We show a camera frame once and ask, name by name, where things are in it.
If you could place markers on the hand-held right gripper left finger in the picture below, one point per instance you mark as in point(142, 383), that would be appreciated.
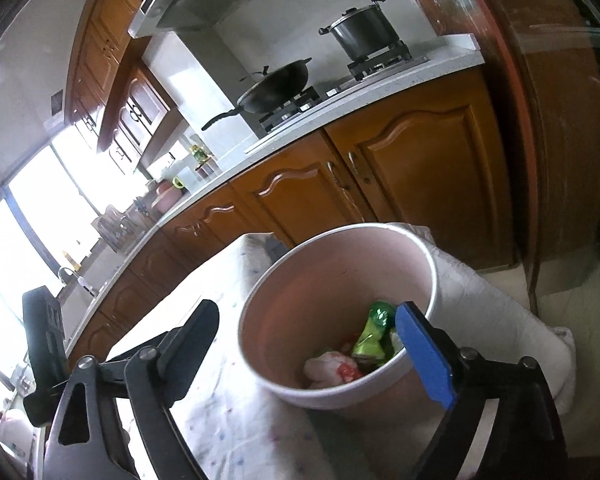
point(195, 350)

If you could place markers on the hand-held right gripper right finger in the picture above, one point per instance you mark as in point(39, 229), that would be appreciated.
point(422, 355)

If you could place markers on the light green snack packet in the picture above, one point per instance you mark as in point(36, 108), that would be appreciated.
point(375, 330)

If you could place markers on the white paper tissue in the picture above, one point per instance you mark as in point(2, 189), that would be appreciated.
point(325, 367)

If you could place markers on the steel sink faucet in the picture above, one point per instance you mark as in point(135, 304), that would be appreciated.
point(75, 280)

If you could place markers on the yellow bottle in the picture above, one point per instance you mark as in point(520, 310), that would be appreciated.
point(68, 259)

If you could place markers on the white printed tablecloth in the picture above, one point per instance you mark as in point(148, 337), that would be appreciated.
point(230, 410)

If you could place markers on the kitchen window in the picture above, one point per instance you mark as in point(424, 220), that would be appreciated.
point(45, 220)

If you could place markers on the wooden knife block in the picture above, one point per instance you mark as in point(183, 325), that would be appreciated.
point(122, 227)

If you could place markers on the pink lidded pot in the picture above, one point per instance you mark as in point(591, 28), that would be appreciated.
point(165, 197)

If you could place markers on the green cup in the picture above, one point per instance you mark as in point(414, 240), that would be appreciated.
point(179, 183)

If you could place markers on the wooden base cabinet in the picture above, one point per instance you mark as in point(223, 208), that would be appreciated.
point(420, 170)

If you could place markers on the green cap bottle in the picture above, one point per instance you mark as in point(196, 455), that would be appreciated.
point(197, 152)

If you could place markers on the wooden glass door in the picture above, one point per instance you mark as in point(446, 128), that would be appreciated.
point(555, 135)

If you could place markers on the black wok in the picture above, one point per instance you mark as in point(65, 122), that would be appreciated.
point(277, 87)

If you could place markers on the gas stove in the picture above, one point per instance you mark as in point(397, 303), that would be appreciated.
point(330, 92)

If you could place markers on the grey stock pot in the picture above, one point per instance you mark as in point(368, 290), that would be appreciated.
point(367, 30)

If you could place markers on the wooden wall cabinet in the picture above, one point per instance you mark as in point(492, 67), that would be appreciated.
point(130, 90)

